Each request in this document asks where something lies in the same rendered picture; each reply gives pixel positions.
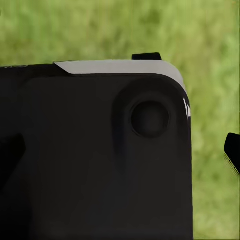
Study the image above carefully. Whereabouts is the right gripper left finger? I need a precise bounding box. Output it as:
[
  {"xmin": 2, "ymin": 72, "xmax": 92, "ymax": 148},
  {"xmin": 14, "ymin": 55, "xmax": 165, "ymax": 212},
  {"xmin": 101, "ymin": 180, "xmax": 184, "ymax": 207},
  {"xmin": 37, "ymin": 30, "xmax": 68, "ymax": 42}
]
[{"xmin": 0, "ymin": 133, "xmax": 26, "ymax": 193}]

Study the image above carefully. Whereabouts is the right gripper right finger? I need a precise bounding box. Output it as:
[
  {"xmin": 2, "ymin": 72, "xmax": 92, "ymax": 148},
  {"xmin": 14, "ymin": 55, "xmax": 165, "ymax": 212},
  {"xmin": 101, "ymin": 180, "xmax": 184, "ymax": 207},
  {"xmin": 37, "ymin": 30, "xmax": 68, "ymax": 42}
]
[{"xmin": 224, "ymin": 133, "xmax": 240, "ymax": 173}]

